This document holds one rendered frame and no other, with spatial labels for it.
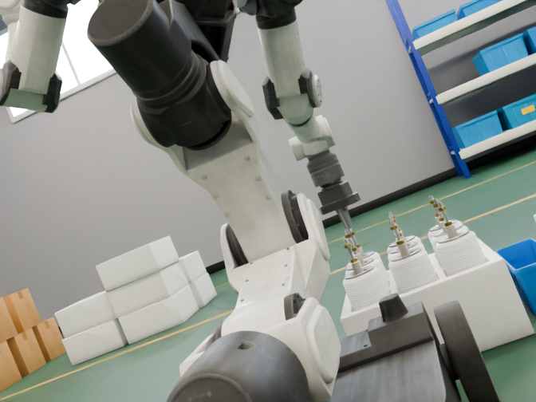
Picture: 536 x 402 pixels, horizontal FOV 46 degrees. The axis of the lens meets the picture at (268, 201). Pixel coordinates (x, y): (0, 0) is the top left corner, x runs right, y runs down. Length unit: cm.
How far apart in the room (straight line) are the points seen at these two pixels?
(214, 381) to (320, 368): 19
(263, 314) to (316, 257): 25
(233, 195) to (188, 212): 584
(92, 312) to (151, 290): 43
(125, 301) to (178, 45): 325
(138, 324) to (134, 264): 38
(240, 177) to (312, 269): 21
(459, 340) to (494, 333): 39
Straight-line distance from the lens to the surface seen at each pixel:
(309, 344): 84
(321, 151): 174
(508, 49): 607
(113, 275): 412
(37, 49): 138
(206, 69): 104
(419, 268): 150
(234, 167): 114
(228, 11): 119
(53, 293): 783
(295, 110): 152
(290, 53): 144
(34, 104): 146
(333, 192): 174
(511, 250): 190
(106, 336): 424
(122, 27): 94
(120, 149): 726
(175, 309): 403
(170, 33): 97
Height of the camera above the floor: 50
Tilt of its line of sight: level
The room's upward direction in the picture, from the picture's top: 23 degrees counter-clockwise
